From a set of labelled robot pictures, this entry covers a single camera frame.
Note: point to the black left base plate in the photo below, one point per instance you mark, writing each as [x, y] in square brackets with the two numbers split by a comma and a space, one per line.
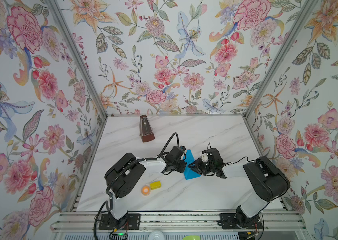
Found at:
[119, 221]

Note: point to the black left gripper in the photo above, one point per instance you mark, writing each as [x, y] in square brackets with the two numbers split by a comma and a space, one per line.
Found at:
[183, 166]

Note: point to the brown wooden metronome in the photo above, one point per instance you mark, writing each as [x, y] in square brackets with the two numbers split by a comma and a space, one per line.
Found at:
[146, 131]

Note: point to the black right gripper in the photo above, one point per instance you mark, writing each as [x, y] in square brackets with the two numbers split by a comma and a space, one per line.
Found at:
[197, 166]

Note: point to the right back aluminium corner post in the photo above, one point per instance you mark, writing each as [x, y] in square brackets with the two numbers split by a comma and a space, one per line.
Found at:
[297, 26]

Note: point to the orange tape roll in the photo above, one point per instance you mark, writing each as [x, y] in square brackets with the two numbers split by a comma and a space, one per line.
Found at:
[146, 190]

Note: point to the yellow block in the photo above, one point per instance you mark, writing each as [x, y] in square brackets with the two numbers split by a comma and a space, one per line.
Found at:
[155, 185]

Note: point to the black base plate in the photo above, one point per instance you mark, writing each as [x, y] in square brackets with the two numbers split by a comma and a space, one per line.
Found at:
[119, 221]
[233, 221]

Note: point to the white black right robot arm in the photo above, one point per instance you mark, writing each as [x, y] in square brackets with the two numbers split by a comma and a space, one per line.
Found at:
[268, 181]

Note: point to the left back aluminium corner post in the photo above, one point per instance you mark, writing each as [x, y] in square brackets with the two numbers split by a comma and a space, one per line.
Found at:
[71, 44]

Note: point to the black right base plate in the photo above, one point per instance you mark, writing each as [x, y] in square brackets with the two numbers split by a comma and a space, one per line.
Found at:
[233, 221]

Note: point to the aluminium corner post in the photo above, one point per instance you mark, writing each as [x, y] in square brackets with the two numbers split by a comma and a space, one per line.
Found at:
[71, 44]
[297, 26]

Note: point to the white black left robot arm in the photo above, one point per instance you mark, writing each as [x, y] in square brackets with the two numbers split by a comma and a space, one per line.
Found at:
[124, 175]

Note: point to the aluminium front rail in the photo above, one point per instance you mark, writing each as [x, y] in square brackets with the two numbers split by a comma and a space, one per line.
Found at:
[210, 221]

